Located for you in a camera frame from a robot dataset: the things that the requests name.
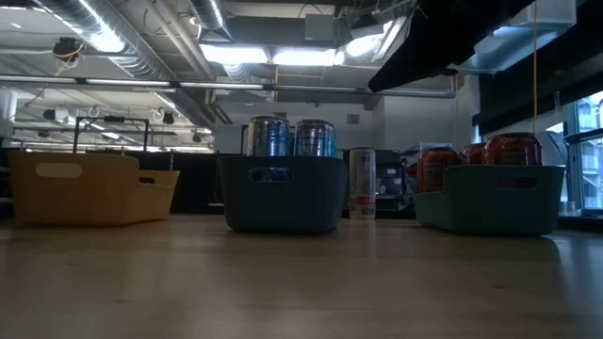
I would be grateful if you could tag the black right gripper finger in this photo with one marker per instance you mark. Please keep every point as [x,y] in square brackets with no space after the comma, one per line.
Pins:
[419,28]
[471,33]

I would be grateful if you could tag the red cola can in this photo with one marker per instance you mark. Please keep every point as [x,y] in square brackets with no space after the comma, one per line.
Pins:
[433,169]
[513,150]
[473,154]

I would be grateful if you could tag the blue silver energy drink can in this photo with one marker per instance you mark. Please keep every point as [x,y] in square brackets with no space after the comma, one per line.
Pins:
[314,140]
[292,146]
[268,139]

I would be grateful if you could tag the tall white slim can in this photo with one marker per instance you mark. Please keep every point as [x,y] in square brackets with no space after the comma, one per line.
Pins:
[362,183]

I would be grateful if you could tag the grey ceiling box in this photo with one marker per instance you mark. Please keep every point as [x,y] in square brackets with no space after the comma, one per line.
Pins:
[319,27]

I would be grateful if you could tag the ceiling light panel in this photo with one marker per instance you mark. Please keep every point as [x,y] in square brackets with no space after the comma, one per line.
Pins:
[301,57]

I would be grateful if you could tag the long horizontal ceiling pipe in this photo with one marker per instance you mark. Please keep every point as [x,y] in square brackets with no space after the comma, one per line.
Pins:
[306,88]

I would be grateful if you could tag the black countertop appliance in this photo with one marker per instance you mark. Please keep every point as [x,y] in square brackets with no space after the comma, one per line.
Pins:
[391,181]

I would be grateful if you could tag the green plastic bin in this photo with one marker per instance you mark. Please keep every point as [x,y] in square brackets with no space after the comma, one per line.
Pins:
[494,207]

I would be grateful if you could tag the window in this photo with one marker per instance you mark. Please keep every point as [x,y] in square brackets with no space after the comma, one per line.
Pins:
[589,165]

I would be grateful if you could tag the dark blue plastic bin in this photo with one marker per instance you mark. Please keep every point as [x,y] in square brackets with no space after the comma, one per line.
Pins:
[282,207]

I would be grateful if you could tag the yellow plastic bin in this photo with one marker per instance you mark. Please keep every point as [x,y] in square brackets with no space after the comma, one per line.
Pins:
[85,198]

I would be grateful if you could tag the dome security camera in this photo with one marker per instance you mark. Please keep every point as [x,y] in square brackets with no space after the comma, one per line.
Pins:
[450,73]

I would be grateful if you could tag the grey wall vent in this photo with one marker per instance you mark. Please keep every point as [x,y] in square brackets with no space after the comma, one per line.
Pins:
[353,118]

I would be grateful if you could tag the round silver air duct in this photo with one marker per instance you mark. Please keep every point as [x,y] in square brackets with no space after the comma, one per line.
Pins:
[209,14]

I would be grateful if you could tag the ribbed silver air duct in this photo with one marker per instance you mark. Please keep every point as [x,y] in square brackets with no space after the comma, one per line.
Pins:
[108,33]

